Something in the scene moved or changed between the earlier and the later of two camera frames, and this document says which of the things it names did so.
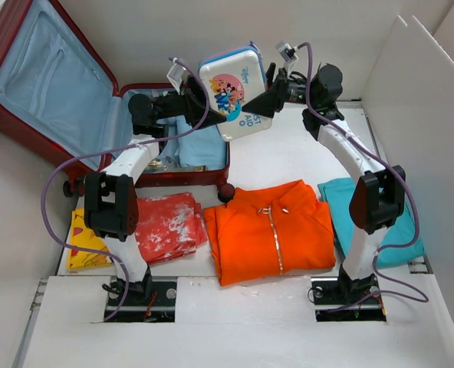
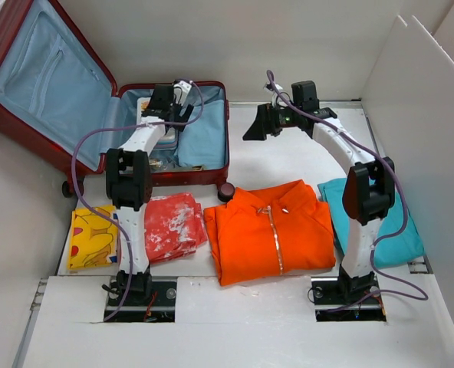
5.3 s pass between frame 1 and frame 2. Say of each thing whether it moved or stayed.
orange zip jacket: stayed
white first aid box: moved
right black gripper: moved
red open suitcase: stayed
